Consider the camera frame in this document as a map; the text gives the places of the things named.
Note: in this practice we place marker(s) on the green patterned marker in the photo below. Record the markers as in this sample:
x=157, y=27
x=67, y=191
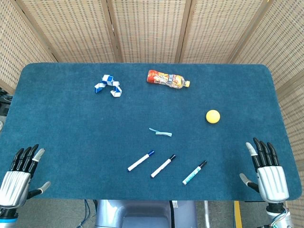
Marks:
x=193, y=173

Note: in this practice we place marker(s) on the yellow ball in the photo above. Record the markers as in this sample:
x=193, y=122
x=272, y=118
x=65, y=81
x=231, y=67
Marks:
x=212, y=116

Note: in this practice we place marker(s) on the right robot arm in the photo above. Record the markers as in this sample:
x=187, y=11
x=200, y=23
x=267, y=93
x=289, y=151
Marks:
x=281, y=219

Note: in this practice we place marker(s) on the white marker with blue cap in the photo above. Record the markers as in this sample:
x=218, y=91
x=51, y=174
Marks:
x=140, y=161

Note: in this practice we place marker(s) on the blue carpet table mat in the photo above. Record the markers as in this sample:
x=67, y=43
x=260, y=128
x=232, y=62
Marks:
x=71, y=133

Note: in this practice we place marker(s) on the grey robot torso base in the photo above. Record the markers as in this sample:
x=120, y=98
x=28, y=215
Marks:
x=142, y=213

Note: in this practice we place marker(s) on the white marker with black cap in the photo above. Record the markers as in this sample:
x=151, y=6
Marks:
x=162, y=166

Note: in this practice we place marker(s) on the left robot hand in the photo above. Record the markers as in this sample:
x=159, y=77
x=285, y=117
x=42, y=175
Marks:
x=15, y=187

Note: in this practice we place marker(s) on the bamboo folding screen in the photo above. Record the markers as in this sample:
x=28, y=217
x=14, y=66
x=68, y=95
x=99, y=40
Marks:
x=147, y=28

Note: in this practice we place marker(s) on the plastic bottle with orange label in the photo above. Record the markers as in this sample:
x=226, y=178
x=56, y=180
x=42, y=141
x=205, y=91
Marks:
x=164, y=78

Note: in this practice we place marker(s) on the blue white snake cube toy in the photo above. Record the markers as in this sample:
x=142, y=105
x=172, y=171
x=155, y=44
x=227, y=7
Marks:
x=108, y=80

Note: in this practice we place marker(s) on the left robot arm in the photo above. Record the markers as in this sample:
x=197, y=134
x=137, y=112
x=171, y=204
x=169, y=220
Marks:
x=7, y=219

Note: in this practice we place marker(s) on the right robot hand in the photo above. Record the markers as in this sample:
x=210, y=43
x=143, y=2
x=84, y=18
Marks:
x=272, y=183

